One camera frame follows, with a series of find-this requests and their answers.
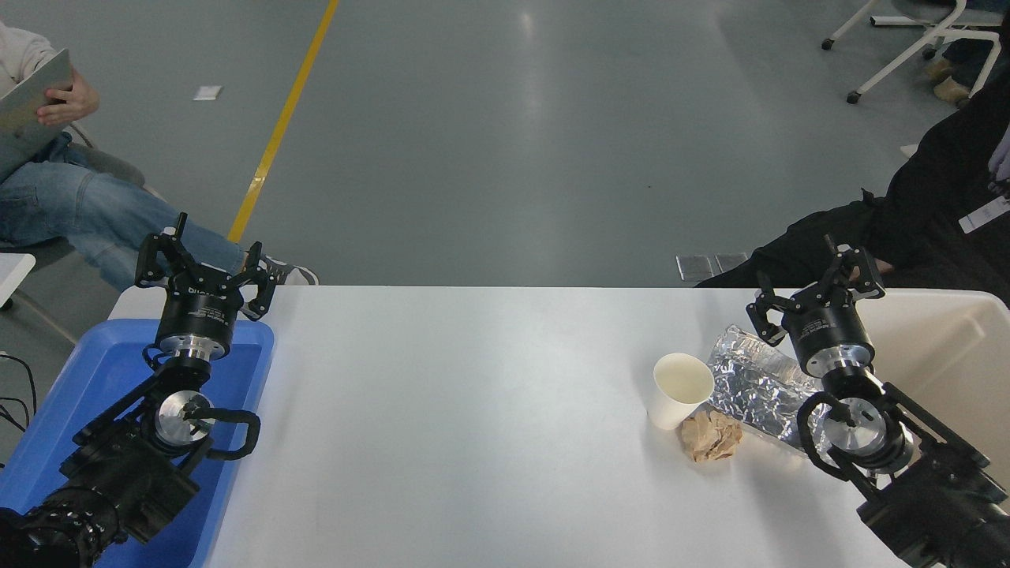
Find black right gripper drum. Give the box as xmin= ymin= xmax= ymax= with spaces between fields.
xmin=786 ymin=285 xmax=876 ymax=369

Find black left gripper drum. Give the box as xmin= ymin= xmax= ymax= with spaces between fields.
xmin=156 ymin=276 xmax=242 ymax=345

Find white paper cup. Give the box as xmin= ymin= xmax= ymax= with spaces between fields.
xmin=647 ymin=353 xmax=716 ymax=431

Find person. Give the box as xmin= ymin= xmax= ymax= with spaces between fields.
xmin=0 ymin=22 xmax=320 ymax=293
xmin=925 ymin=0 xmax=1010 ymax=108
xmin=696 ymin=73 xmax=1010 ymax=310

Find large pale bin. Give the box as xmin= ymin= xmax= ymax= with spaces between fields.
xmin=855 ymin=290 xmax=1010 ymax=490

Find blue plastic tray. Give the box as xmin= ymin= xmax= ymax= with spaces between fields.
xmin=0 ymin=318 xmax=275 ymax=568

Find crumpled tan paper ball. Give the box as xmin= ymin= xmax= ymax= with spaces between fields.
xmin=680 ymin=409 xmax=744 ymax=464

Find white name badge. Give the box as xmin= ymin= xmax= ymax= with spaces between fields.
xmin=959 ymin=195 xmax=1010 ymax=235

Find small white table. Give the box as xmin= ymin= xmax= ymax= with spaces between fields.
xmin=0 ymin=252 xmax=37 ymax=309

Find grey laptop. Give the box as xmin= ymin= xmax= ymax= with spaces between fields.
xmin=0 ymin=49 xmax=74 ymax=183

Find white wheeled chair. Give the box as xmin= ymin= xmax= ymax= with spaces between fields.
xmin=821 ymin=0 xmax=1004 ymax=106

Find black cables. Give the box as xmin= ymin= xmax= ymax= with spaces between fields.
xmin=0 ymin=353 xmax=39 ymax=435

